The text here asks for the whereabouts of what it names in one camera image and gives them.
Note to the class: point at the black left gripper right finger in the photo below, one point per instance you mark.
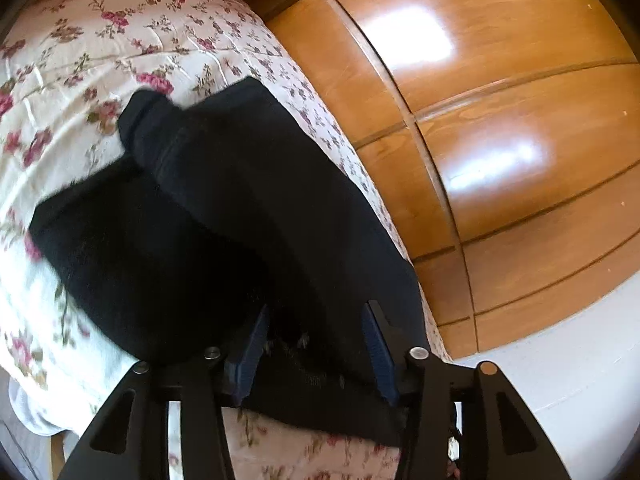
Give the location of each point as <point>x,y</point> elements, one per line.
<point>478,407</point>

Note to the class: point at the wooden headboard panel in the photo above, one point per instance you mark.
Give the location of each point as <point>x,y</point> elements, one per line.
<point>503,136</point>

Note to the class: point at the black pants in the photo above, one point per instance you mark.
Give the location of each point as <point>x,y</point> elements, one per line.
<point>223,215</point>

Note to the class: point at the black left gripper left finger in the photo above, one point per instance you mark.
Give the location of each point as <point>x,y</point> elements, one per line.
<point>128,438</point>

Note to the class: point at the floral white bedspread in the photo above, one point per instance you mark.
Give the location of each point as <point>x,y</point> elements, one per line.
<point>68,70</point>

